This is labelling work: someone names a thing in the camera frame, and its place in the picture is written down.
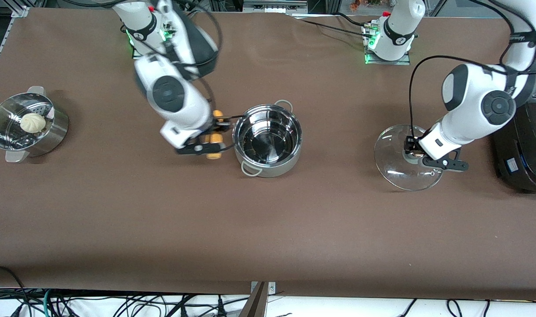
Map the yellow corn cob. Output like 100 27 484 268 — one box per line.
205 110 227 160

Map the glass pot lid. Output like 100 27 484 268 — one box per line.
374 124 445 192

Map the steel steamer pot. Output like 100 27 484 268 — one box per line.
0 86 69 163

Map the black round appliance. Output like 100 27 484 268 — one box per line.
492 88 536 195

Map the brown table cover sheet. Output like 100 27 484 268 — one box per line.
0 8 536 301

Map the white steamed bun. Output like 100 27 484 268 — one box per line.
20 113 47 134

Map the grey metal profile beam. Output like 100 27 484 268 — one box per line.
238 282 269 317

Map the steel pot with handles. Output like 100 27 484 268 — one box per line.
233 99 303 177

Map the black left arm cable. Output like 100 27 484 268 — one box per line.
408 0 536 140

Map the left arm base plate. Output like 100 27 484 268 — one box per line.
364 24 412 66

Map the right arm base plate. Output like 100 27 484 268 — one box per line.
131 26 180 60

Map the aluminium frame rail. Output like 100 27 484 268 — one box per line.
243 0 309 15

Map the metal table edge bracket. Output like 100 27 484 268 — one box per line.
250 281 277 295

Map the black floor cable loop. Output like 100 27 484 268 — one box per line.
0 265 30 317

